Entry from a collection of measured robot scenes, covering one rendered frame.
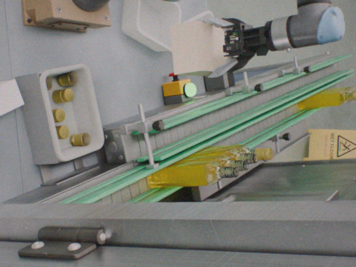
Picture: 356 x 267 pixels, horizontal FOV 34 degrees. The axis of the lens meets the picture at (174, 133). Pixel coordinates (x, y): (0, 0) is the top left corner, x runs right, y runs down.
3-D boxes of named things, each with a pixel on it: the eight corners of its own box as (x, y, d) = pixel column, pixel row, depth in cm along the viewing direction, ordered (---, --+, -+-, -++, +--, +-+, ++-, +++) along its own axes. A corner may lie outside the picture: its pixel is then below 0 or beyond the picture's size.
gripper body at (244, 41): (217, 26, 138) (264, 16, 131) (236, 29, 145) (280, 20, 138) (221, 58, 138) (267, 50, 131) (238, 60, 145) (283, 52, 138)
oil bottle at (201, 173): (149, 188, 161) (216, 186, 149) (145, 168, 160) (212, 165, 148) (160, 182, 165) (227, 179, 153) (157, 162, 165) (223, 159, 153)
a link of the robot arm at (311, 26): (345, 6, 130) (348, 44, 129) (299, 15, 136) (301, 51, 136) (332, -1, 123) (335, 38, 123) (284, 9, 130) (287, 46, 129)
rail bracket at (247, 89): (224, 96, 200) (260, 92, 193) (221, 76, 199) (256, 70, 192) (230, 95, 204) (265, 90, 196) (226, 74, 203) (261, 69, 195)
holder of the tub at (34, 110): (39, 186, 145) (61, 185, 141) (14, 77, 141) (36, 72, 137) (85, 167, 159) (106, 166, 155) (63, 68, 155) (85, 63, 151)
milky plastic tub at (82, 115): (35, 166, 144) (60, 164, 139) (15, 76, 141) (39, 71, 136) (82, 148, 158) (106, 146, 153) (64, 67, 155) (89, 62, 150)
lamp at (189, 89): (184, 98, 189) (192, 97, 187) (181, 84, 188) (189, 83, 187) (191, 96, 193) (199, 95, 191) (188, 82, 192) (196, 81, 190)
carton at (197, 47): (169, 26, 145) (195, 20, 140) (203, 31, 158) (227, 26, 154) (174, 74, 145) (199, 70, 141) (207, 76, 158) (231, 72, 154)
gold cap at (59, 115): (41, 111, 145) (53, 109, 142) (51, 108, 148) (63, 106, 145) (44, 125, 145) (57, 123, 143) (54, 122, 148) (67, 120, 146)
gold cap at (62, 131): (45, 127, 146) (58, 126, 143) (55, 124, 148) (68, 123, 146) (48, 141, 146) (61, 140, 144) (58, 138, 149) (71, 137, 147)
